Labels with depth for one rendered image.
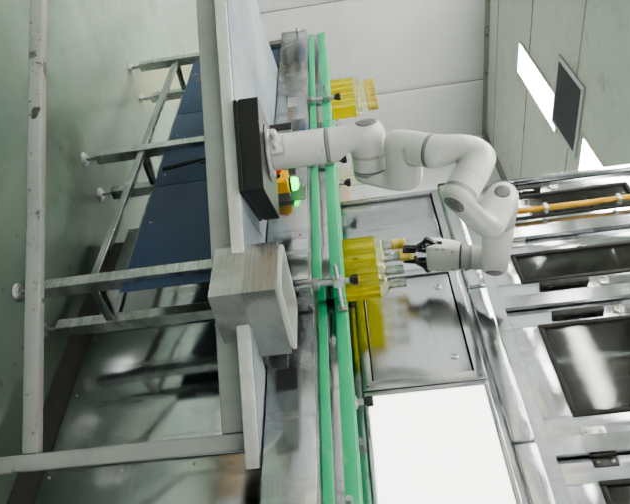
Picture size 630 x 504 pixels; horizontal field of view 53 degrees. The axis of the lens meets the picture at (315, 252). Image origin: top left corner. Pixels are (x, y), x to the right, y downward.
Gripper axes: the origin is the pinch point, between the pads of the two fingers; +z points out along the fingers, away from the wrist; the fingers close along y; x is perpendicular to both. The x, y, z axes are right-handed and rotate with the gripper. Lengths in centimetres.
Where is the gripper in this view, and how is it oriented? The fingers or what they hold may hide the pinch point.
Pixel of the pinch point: (409, 254)
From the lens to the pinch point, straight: 195.1
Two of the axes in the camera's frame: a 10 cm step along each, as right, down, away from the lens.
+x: -2.4, 6.4, -7.3
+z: -9.6, -0.5, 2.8
